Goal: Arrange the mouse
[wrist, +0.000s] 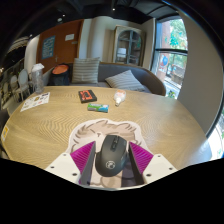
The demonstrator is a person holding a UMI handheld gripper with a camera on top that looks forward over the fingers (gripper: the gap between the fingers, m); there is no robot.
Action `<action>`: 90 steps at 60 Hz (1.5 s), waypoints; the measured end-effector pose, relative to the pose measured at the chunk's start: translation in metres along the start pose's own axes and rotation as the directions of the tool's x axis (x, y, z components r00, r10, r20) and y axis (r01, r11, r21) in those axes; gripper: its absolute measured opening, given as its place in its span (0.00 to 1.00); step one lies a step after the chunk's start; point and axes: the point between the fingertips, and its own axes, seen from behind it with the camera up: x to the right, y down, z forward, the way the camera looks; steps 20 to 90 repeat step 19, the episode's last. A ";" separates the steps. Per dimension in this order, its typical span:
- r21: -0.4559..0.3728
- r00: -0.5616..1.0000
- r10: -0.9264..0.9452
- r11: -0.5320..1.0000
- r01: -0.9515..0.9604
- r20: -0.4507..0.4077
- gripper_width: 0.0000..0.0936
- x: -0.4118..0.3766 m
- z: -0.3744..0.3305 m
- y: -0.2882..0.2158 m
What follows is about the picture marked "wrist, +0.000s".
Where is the brown wooden door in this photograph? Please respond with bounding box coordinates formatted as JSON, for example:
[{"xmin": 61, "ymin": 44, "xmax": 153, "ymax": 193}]
[{"xmin": 35, "ymin": 18, "xmax": 85, "ymax": 75}]

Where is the white sticker sheet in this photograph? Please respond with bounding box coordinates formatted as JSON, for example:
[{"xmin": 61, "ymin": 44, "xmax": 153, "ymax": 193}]
[{"xmin": 19, "ymin": 91, "xmax": 51, "ymax": 113}]

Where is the black bag with orange top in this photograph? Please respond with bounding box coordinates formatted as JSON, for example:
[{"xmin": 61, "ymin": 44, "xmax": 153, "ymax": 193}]
[{"xmin": 49, "ymin": 63, "xmax": 71, "ymax": 87}]

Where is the oblong striped cushion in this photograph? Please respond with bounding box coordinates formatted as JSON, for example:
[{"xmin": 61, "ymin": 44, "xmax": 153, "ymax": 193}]
[{"xmin": 104, "ymin": 69, "xmax": 146, "ymax": 92}]

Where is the dark-framed window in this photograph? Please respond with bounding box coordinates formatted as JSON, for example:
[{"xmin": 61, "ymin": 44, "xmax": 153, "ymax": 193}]
[{"xmin": 151, "ymin": 16, "xmax": 189, "ymax": 99}]

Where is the grey curved sofa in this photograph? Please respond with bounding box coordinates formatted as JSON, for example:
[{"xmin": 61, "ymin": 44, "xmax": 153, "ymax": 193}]
[{"xmin": 46, "ymin": 61, "xmax": 167, "ymax": 97}]

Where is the square striped cushion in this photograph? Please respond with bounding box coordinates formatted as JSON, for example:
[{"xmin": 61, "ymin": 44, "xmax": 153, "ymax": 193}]
[{"xmin": 71, "ymin": 57, "xmax": 101, "ymax": 84}]

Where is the black computer mouse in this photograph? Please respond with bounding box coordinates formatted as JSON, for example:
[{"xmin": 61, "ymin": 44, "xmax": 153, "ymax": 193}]
[{"xmin": 94, "ymin": 134, "xmax": 129, "ymax": 178}]

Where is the white door sign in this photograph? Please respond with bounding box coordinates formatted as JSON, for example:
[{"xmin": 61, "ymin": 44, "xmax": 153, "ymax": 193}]
[{"xmin": 64, "ymin": 33, "xmax": 76, "ymax": 42}]

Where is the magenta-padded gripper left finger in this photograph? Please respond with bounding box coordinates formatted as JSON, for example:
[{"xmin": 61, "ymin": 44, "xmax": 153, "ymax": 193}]
[{"xmin": 44, "ymin": 140, "xmax": 98, "ymax": 187}]

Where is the black box with red print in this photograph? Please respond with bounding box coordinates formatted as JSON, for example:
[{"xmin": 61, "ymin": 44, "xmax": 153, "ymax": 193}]
[{"xmin": 78, "ymin": 89, "xmax": 98, "ymax": 104}]

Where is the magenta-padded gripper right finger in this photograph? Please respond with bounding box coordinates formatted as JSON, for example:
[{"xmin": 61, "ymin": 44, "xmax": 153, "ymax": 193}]
[{"xmin": 127, "ymin": 141, "xmax": 179, "ymax": 186}]

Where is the glass-fronted cabinet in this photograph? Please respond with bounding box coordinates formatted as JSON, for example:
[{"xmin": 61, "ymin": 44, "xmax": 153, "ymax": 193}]
[{"xmin": 112, "ymin": 25, "xmax": 147, "ymax": 67}]

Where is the small white tube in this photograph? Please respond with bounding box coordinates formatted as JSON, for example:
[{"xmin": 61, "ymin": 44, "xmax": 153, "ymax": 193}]
[{"xmin": 113, "ymin": 89, "xmax": 127, "ymax": 107}]

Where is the blue poster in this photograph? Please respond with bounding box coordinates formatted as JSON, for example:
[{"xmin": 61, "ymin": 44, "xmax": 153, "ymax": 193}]
[{"xmin": 41, "ymin": 35, "xmax": 56, "ymax": 61}]

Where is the small green packet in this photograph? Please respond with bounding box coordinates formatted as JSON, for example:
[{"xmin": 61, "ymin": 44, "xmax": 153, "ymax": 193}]
[{"xmin": 87, "ymin": 102, "xmax": 110, "ymax": 113}]

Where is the group of white chairs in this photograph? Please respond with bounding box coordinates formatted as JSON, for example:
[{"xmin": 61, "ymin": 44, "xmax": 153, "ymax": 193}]
[{"xmin": 8, "ymin": 68, "xmax": 34, "ymax": 101}]

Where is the clear white-lidded drink bottle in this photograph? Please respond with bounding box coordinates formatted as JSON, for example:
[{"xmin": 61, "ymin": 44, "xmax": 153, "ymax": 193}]
[{"xmin": 30, "ymin": 62, "xmax": 46, "ymax": 95}]

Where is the cat-shaped mouse pad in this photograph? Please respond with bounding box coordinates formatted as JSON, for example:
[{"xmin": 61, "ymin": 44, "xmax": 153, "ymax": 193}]
[{"xmin": 65, "ymin": 118, "xmax": 151, "ymax": 188}]

